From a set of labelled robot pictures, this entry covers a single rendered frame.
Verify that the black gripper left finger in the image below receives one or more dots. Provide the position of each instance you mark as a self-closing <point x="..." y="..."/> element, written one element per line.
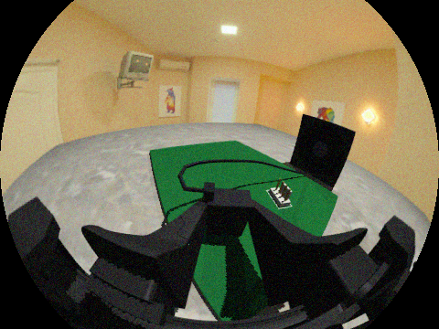
<point x="169" y="255"/>

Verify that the green circuit board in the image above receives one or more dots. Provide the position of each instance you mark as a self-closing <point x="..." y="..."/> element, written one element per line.
<point x="227" y="271"/>

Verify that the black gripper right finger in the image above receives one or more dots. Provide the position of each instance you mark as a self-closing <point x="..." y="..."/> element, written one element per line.
<point x="288" y="256"/>

